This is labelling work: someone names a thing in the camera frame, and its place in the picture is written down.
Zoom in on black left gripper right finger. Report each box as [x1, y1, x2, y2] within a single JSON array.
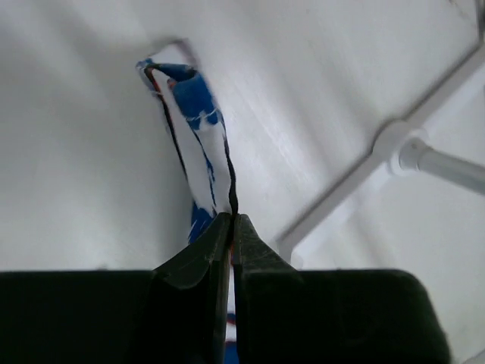
[[233, 215, 301, 363]]

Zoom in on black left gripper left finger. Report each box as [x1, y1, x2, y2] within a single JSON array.
[[152, 213, 231, 363]]

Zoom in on blue patterned trousers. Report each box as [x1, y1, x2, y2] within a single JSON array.
[[137, 55, 239, 363]]

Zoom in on white clothes rack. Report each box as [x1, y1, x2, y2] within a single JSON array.
[[275, 1, 484, 264]]

